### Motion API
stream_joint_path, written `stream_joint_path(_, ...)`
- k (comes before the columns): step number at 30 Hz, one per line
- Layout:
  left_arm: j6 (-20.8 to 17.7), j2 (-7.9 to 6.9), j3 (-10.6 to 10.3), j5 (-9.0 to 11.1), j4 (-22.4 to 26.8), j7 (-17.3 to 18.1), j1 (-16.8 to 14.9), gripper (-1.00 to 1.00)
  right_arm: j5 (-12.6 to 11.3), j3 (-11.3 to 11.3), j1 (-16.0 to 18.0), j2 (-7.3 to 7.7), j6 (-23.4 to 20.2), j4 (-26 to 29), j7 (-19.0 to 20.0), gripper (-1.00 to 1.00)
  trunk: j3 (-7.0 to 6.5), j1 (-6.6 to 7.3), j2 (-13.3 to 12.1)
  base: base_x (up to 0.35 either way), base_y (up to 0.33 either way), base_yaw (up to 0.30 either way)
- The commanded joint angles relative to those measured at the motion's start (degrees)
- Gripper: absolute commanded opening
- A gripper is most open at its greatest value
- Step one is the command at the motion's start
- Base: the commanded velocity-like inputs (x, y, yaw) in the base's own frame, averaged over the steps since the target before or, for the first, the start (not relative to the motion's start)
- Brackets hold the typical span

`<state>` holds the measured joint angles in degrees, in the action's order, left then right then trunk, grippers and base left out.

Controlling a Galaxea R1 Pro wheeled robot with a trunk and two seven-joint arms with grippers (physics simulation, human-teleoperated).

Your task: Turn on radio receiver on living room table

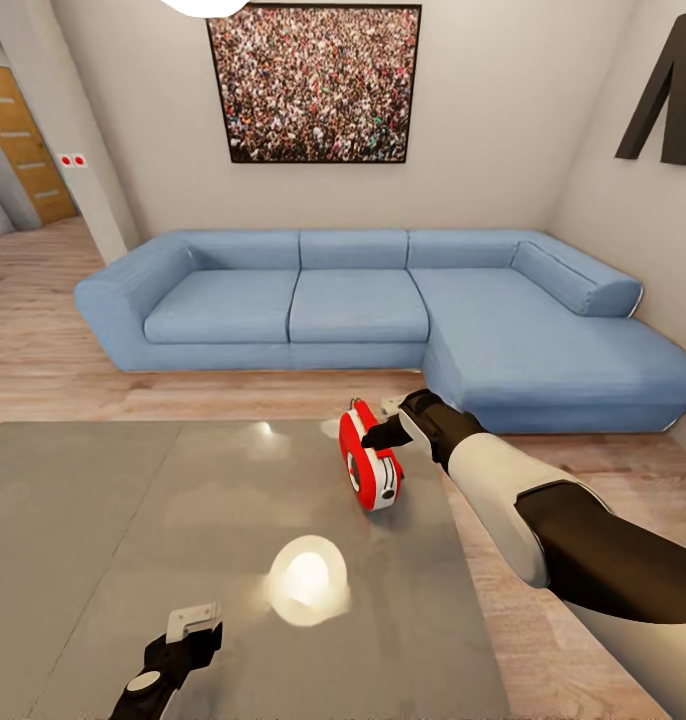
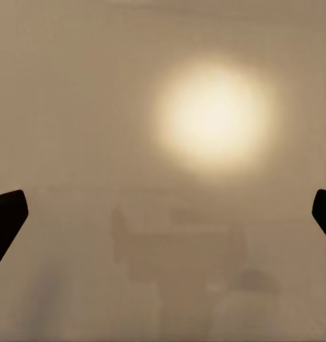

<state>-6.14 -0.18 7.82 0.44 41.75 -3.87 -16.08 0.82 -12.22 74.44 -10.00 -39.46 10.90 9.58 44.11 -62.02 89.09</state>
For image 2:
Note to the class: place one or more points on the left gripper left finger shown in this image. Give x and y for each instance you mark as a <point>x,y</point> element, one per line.
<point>13,212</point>

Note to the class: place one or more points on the coffee table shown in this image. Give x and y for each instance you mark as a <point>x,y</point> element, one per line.
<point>170,152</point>

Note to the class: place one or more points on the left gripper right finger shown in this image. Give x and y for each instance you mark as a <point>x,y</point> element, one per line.
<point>319,209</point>

